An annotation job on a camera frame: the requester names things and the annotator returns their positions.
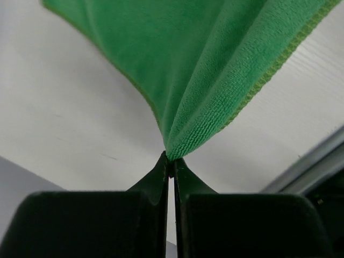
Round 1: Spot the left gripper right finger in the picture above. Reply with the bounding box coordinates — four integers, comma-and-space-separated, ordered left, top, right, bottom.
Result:
173, 159, 335, 257

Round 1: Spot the green towel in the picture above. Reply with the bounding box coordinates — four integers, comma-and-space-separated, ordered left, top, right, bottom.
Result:
42, 1, 338, 160

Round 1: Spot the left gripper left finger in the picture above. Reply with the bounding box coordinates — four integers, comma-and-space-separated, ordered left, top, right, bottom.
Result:
5, 154, 169, 257

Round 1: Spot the aluminium rail frame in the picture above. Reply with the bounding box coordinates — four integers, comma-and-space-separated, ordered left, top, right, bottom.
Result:
261, 127, 343, 195

